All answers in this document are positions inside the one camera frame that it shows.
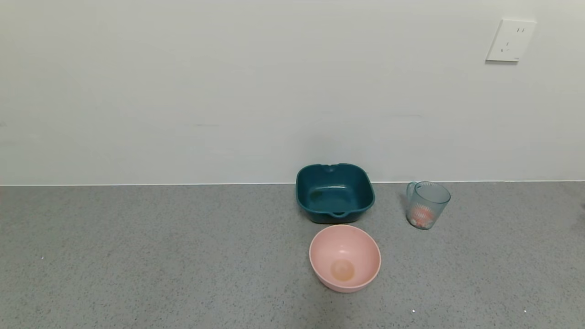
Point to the dark teal square basin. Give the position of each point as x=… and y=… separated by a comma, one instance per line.
x=352, y=201

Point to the translucent blue ribbed cup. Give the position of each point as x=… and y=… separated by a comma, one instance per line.
x=432, y=198

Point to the red and white candy pieces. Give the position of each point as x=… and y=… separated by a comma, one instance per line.
x=422, y=216

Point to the pink round bowl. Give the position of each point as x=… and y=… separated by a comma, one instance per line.
x=345, y=256

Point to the white wall socket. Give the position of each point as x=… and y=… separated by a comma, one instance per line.
x=511, y=40

